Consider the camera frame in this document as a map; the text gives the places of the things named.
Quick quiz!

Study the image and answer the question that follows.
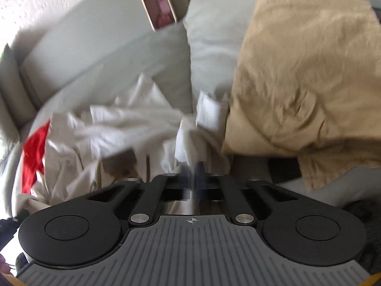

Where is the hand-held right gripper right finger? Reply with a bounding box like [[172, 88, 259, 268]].
[[195, 161, 299, 226]]

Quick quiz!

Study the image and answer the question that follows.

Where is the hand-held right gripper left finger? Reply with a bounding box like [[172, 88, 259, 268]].
[[85, 161, 195, 226]]

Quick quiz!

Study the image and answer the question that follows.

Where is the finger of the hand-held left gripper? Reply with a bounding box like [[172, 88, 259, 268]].
[[0, 210, 29, 246]]

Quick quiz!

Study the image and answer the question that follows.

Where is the white garment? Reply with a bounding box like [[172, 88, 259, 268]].
[[15, 73, 236, 219]]

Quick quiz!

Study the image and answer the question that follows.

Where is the red garment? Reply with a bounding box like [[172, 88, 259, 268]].
[[21, 121, 52, 196]]

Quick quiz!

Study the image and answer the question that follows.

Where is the grey sofa cushion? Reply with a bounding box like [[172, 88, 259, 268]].
[[0, 43, 43, 139]]

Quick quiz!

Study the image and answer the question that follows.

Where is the grey pillow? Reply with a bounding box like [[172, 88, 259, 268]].
[[181, 0, 301, 114]]

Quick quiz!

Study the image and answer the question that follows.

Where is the tan pillow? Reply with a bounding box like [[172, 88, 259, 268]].
[[222, 0, 381, 192]]

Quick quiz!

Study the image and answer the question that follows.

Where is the grey sofa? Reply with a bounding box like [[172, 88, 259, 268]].
[[0, 0, 381, 221]]

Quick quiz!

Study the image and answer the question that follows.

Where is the phone in white case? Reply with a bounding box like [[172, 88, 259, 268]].
[[139, 0, 180, 32]]

